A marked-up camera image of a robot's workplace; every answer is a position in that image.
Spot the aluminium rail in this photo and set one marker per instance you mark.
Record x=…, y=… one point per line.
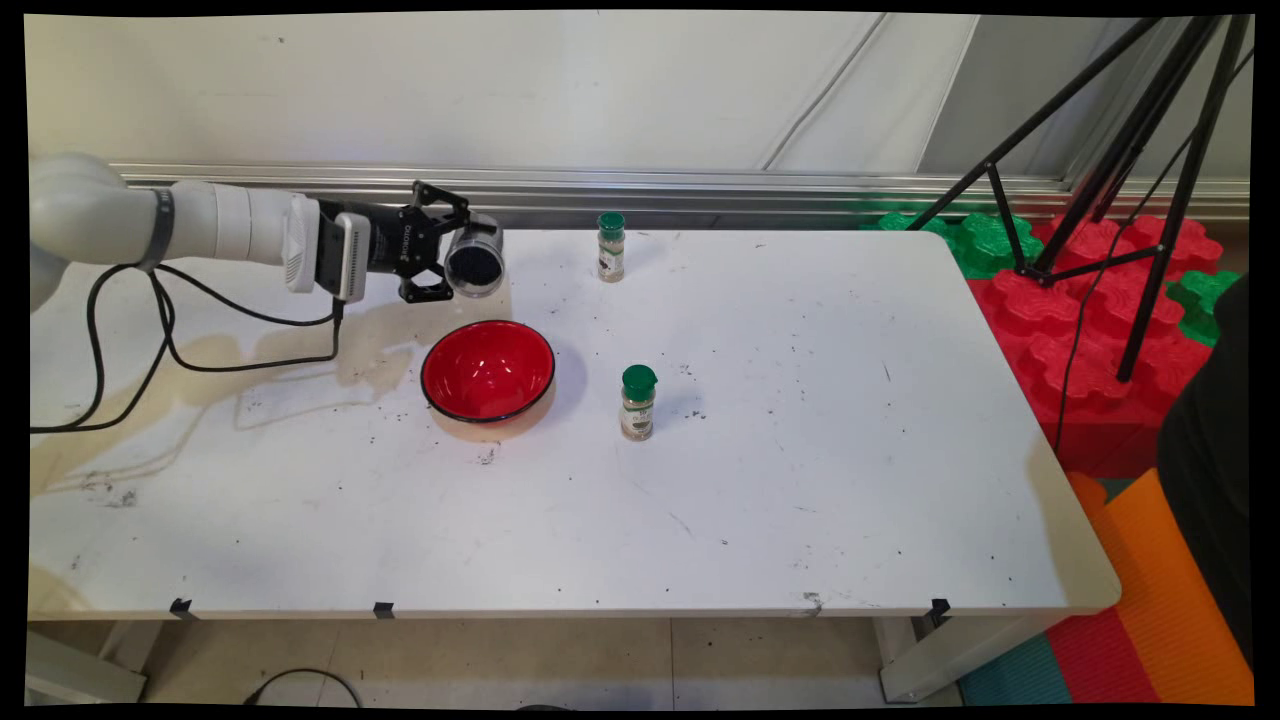
x=700, y=190

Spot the teal foam mat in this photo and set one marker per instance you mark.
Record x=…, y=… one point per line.
x=1015, y=675

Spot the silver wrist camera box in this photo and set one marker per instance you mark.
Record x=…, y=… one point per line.
x=352, y=255

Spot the dark figure in black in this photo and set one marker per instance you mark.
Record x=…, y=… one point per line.
x=1215, y=450

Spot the red foam block stack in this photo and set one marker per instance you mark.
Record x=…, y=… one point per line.
x=1030, y=330

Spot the white table leg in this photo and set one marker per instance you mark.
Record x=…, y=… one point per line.
x=940, y=665
x=80, y=680

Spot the clear jar with black seeds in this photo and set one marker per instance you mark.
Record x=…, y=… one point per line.
x=475, y=265

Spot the black tripod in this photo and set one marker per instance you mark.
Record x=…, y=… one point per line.
x=1182, y=200

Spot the large green foam block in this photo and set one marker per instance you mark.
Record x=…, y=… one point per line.
x=985, y=245

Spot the small green foam block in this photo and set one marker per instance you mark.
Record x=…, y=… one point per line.
x=1200, y=300

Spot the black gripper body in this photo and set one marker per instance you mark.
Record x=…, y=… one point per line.
x=395, y=245

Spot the orange foam mat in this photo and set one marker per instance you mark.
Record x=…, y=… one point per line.
x=1170, y=600

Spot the red bowl with black rim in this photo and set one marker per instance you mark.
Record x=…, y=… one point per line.
x=488, y=370

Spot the red foam mat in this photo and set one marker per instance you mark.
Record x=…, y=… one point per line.
x=1100, y=660

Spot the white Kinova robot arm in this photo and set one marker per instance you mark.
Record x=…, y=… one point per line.
x=100, y=215

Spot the green cap spice bottle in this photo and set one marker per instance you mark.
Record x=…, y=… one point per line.
x=637, y=410
x=611, y=250

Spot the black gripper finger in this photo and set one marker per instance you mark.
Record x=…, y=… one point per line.
x=440, y=205
x=425, y=288

